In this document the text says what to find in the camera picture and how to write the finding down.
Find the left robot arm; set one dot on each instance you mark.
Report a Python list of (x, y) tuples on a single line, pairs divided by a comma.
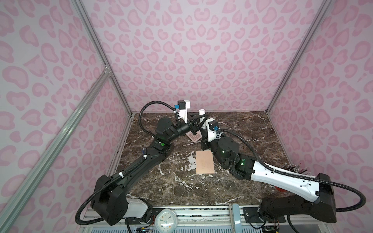
[(110, 200)]

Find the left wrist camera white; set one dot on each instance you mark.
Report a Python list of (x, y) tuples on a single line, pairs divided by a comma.
[(182, 108)]

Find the white glue stick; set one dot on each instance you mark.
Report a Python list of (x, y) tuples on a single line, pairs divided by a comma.
[(202, 116)]

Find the aluminium frame strut left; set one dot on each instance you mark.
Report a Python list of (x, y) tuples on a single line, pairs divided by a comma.
[(87, 24)]

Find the light blue tape strip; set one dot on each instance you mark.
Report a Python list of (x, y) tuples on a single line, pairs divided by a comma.
[(235, 217)]

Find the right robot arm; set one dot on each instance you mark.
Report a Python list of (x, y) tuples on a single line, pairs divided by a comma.
[(309, 197)]

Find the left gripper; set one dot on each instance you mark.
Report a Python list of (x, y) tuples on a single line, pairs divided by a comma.
[(192, 124)]

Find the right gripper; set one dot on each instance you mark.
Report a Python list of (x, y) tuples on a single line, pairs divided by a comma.
[(204, 140)]

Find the white desk clock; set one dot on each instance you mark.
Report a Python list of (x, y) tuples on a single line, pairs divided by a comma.
[(166, 221)]

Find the aluminium frame strut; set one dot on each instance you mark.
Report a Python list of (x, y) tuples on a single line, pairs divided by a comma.
[(87, 24), (321, 14)]

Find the red pencil cup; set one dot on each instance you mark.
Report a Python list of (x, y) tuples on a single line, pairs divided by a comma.
[(295, 168)]

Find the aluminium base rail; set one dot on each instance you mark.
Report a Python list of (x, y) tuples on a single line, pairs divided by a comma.
[(214, 219)]

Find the pink calculator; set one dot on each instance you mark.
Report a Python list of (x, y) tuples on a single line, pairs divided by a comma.
[(194, 138)]

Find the aluminium diagonal frame bar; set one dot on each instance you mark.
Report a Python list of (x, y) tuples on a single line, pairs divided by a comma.
[(19, 200)]

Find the aluminium frame strut right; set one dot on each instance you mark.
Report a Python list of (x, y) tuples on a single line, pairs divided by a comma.
[(321, 14)]

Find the peach envelope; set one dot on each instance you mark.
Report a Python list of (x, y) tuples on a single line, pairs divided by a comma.
[(204, 162)]

